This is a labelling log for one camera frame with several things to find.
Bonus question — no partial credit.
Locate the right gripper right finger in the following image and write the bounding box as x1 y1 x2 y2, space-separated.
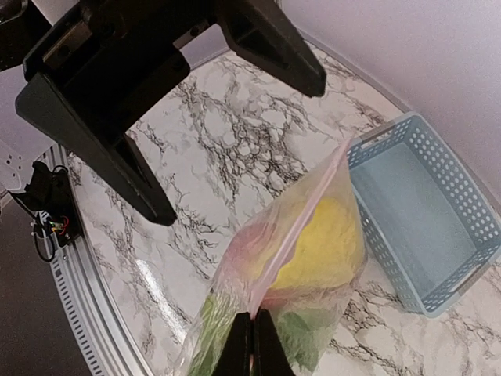
253 309 294 376

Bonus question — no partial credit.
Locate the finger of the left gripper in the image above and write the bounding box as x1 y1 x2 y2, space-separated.
214 0 326 97

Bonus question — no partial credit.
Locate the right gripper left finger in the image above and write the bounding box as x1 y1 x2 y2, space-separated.
213 313 251 376

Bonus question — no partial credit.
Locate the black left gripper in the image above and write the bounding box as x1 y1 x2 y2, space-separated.
15 1 231 226

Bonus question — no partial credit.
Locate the clear zip top bag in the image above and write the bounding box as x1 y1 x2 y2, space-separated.
174 143 366 375

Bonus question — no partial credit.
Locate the light blue plastic basket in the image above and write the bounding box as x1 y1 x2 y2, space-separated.
348 112 500 318

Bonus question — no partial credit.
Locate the green fake pear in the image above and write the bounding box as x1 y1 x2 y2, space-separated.
188 294 335 375

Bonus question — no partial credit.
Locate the red fake apple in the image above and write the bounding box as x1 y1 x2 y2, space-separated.
225 222 281 270

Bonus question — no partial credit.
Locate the front aluminium table rail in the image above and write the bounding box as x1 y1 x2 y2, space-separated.
42 144 153 376

